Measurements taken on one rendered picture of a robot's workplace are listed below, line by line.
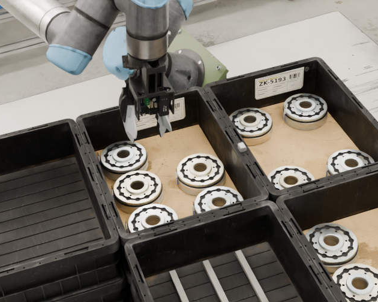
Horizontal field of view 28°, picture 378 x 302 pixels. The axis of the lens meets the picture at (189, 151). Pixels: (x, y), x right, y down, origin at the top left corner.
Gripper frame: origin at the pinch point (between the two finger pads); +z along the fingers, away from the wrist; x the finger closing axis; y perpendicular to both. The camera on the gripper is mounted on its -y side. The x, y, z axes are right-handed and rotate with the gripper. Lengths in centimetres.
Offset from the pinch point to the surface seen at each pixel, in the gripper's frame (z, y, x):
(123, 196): 14.4, 1.8, -5.6
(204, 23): 92, -189, 86
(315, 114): 10.5, -7.7, 43.0
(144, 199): 13.9, 4.4, -1.7
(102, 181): 7.8, 3.4, -10.0
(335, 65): 24, -43, 69
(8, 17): 72, -186, -7
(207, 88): 5.2, -17.5, 20.0
